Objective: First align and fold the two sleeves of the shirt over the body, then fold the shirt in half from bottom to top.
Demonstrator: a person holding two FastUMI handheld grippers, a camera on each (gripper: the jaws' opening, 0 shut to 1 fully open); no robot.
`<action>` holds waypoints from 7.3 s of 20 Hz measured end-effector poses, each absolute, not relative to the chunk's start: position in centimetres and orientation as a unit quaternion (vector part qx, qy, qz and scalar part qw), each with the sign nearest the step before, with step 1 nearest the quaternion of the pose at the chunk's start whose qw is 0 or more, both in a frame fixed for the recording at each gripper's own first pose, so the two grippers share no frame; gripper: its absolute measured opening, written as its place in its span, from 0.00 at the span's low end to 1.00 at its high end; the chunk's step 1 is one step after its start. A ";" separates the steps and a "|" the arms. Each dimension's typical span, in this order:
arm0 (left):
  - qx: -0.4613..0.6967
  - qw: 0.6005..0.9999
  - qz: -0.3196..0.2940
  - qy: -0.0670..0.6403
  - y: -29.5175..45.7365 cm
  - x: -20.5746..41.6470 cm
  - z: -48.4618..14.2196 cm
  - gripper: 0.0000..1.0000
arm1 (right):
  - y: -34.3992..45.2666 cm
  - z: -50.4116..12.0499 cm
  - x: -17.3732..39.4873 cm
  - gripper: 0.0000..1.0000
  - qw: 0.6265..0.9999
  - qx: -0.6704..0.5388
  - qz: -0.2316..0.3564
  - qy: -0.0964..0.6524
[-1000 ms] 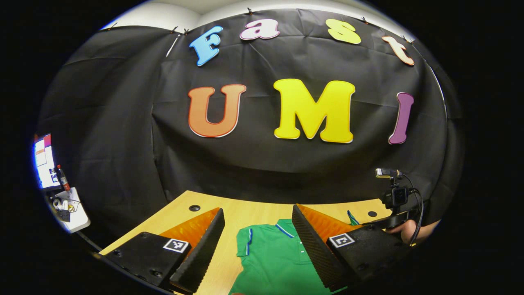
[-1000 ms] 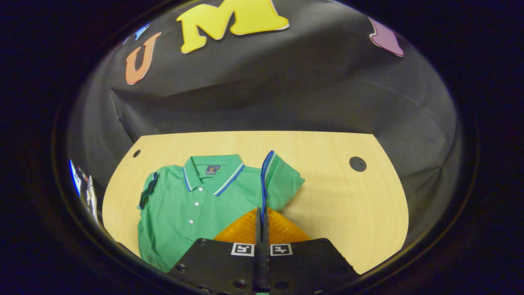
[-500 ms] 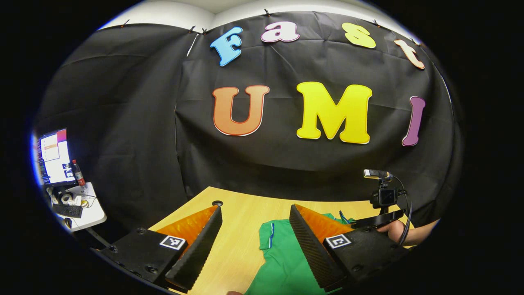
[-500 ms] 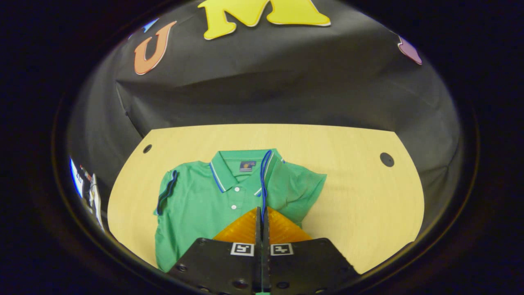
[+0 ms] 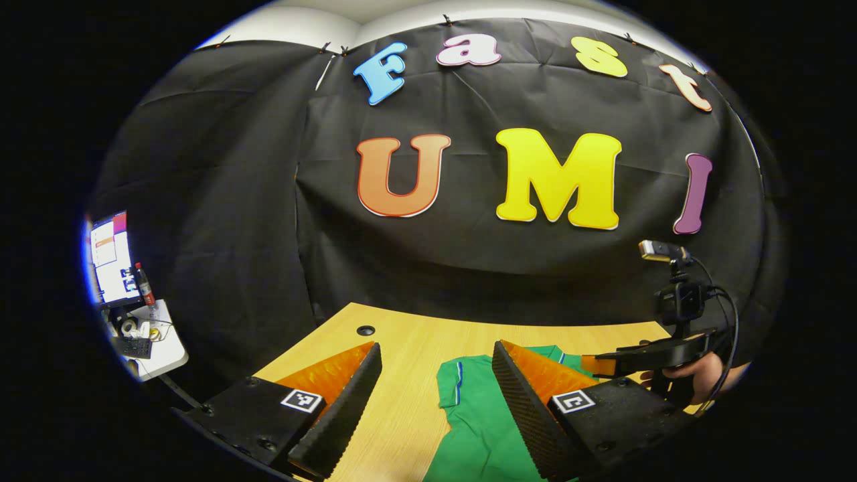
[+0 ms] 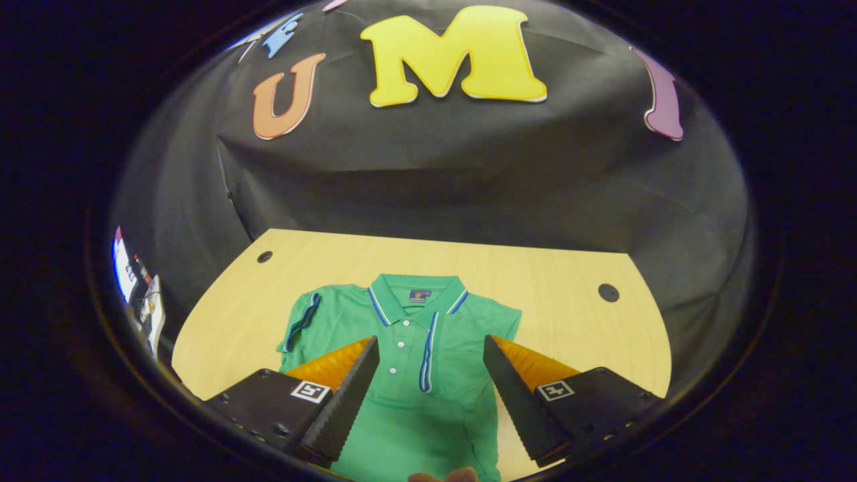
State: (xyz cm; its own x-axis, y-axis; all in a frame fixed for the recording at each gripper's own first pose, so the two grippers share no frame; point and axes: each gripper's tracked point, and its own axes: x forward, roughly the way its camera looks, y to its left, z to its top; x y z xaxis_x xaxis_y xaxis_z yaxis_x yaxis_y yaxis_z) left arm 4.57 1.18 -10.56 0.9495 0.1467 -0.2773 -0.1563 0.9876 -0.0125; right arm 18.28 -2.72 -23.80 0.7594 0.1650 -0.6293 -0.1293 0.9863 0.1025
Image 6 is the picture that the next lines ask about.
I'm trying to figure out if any black backdrop cloth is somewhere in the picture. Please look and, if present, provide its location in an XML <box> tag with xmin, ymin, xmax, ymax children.
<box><xmin>110</xmin><ymin>0</ymin><xmax>754</xmax><ymax>402</ymax></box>

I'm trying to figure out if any green T-shirt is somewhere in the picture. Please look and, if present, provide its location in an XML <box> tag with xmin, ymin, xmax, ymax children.
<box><xmin>277</xmin><ymin>273</ymin><xmax>523</xmax><ymax>482</ymax></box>

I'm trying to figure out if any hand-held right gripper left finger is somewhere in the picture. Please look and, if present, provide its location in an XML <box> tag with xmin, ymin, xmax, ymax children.
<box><xmin>203</xmin><ymin>335</ymin><xmax>380</xmax><ymax>468</ymax></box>

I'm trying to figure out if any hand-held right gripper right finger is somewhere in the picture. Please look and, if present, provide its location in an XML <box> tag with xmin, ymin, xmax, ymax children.
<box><xmin>483</xmin><ymin>334</ymin><xmax>664</xmax><ymax>468</ymax></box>

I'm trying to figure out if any bright white panel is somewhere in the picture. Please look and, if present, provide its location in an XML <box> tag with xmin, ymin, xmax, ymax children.
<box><xmin>112</xmin><ymin>226</ymin><xmax>166</xmax><ymax>359</ymax></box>

